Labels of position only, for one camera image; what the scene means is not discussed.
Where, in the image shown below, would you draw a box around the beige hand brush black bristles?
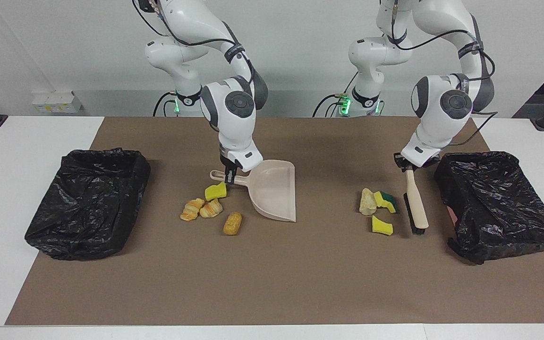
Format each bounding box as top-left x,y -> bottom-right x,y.
403,168 -> 429,235

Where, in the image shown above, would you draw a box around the yellow notched sponge piece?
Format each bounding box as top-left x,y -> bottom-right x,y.
204,181 -> 228,201

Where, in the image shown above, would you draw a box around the orange striped croissant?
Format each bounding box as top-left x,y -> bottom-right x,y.
180,198 -> 205,221

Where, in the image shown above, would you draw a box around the black right base cable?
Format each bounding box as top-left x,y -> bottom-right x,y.
153,91 -> 178,117

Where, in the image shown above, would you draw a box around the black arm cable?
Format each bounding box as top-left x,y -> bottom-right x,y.
377,0 -> 499,147
132,0 -> 259,88

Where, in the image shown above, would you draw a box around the black bag-lined trash bin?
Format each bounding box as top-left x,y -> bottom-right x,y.
24,148 -> 152,261

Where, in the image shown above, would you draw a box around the pale bread chunk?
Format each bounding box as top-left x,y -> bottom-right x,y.
359,187 -> 377,216

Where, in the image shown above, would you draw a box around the bag-lined bin showing pink side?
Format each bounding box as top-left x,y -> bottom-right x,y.
433,151 -> 544,265

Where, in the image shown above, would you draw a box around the black base cable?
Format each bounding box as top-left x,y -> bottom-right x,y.
153,91 -> 178,117
312,93 -> 348,117

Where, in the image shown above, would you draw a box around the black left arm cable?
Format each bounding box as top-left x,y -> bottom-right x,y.
377,0 -> 499,147

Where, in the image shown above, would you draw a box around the plain white electrical box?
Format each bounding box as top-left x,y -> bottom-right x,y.
47,91 -> 83,113

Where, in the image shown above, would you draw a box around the brown paper table mat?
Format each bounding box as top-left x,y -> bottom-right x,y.
5,117 -> 544,326

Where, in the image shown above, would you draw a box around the beige plastic dustpan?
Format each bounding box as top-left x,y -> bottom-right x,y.
209,160 -> 297,223

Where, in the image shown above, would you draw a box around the pale striped croissant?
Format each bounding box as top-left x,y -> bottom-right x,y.
199,198 -> 223,219

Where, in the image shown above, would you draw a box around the yellow and green sponge piece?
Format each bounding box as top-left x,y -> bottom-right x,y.
374,190 -> 398,214

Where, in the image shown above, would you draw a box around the yellow wedge sponge piece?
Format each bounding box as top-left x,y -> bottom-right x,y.
372,215 -> 394,236

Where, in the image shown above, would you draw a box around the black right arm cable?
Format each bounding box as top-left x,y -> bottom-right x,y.
132,0 -> 259,88

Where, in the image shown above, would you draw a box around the black left base cable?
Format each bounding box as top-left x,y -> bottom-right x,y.
312,93 -> 348,117

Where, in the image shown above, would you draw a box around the brown oval bread roll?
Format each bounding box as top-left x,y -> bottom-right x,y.
223,211 -> 243,236

